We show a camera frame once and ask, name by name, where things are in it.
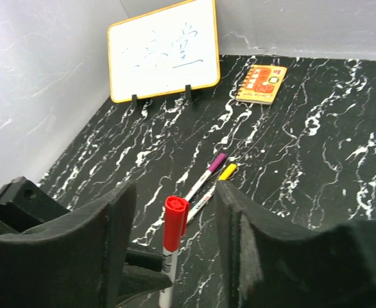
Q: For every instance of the white pen red end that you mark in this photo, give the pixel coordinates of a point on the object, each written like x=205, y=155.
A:
x=169, y=265

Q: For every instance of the purple pen cap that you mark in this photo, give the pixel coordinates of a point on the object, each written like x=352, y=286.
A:
x=216, y=162

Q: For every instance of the yellow pen cap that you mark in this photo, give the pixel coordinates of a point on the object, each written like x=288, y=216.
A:
x=229, y=170

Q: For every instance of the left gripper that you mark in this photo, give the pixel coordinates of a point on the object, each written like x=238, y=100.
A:
x=23, y=205

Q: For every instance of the orange notepad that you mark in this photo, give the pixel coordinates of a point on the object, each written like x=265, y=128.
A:
x=261, y=84

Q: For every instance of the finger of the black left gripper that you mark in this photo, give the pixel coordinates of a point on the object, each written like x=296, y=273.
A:
x=142, y=274

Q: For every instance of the white pen purple end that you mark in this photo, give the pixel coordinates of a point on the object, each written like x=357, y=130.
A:
x=194, y=189

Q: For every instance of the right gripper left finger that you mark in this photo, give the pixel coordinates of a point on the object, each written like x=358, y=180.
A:
x=75, y=260

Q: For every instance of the red pen cap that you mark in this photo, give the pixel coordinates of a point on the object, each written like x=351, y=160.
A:
x=175, y=222

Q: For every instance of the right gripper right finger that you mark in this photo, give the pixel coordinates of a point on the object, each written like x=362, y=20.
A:
x=268, y=261

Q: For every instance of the small whiteboard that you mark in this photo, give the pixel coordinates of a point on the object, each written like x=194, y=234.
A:
x=164, y=51

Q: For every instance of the white pen yellow end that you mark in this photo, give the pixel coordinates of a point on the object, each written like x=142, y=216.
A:
x=200, y=204

